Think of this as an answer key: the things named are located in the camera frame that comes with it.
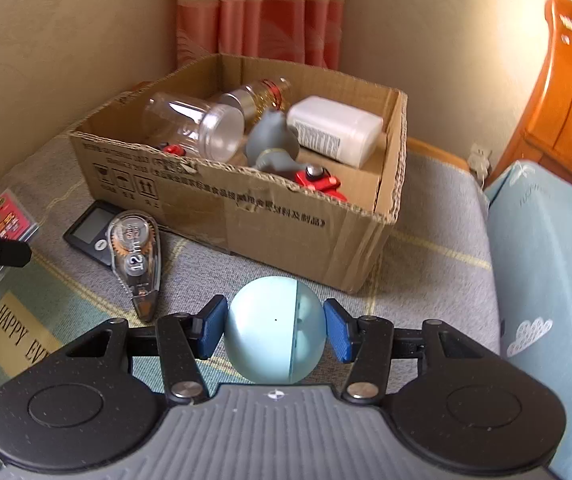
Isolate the grey checked mat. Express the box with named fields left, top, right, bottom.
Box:
left=0, top=132, right=501, bottom=480

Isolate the grey toy figure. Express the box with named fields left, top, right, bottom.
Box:
left=245, top=110, right=307, bottom=176

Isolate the red toy block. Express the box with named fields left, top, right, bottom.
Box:
left=293, top=162, right=349, bottom=203

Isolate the white plastic bottle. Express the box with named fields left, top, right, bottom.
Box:
left=286, top=96, right=384, bottom=168

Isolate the clear plastic jar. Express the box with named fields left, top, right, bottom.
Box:
left=142, top=91, right=245, bottom=163

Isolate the white wall plug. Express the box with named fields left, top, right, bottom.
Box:
left=468, top=142, right=491, bottom=178

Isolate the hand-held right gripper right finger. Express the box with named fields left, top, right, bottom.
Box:
left=323, top=298, right=509, bottom=403

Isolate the clear capsule bottle silver cap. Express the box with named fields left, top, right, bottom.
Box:
left=218, top=77, right=293, bottom=126

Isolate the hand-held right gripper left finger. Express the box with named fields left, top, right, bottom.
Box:
left=63, top=295, right=229, bottom=406

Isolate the brown cardboard box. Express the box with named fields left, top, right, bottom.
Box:
left=68, top=53, right=409, bottom=295

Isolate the light blue bed sheet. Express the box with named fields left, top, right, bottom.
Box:
left=483, top=160, right=572, bottom=480

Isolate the clear correction tape dispenser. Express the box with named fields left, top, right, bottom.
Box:
left=107, top=209, right=163, bottom=322

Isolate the wooden bed headboard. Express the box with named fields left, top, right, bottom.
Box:
left=486, top=0, right=572, bottom=188

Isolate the red blister card pack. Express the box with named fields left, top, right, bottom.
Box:
left=0, top=187, right=42, bottom=281

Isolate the pink patterned curtain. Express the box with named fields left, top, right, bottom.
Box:
left=175, top=0, right=347, bottom=71

